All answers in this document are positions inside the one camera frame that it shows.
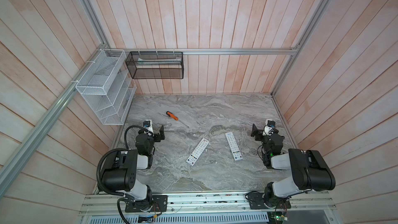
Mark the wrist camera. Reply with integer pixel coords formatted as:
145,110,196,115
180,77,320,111
143,120,153,133
263,119,276,136

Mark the black wire mesh basket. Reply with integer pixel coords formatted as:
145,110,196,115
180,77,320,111
125,51,184,79

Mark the white remote control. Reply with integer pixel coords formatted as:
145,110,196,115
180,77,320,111
186,138,209,166
225,132,243,161

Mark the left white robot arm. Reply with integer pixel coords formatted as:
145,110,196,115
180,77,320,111
96,121,165,212

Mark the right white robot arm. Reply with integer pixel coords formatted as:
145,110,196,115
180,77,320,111
250,120,336,208

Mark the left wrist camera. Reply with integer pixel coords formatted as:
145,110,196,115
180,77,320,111
143,120,153,133

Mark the white wire mesh shelf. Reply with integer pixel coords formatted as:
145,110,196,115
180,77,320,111
76,49,137,125

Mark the aluminium frame bar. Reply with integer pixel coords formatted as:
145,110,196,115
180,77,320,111
122,48,298,55
1,44,108,198

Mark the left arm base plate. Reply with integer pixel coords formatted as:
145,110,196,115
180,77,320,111
125,195,168,213

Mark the aluminium mounting rail front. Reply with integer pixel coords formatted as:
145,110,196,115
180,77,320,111
78,191,337,216

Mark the black corrugated cable conduit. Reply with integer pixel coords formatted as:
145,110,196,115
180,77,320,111
96,125,150,197

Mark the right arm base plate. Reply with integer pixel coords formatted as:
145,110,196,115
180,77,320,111
245,191,291,209

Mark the orange handled screwdriver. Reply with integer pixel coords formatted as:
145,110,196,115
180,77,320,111
166,111,179,121

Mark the aluminium frame bar left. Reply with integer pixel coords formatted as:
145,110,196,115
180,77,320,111
1,44,108,198

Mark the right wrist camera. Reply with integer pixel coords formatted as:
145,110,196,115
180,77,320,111
263,119,276,136

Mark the aluminium frame bar back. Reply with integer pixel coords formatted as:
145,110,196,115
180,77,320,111
122,48,298,55

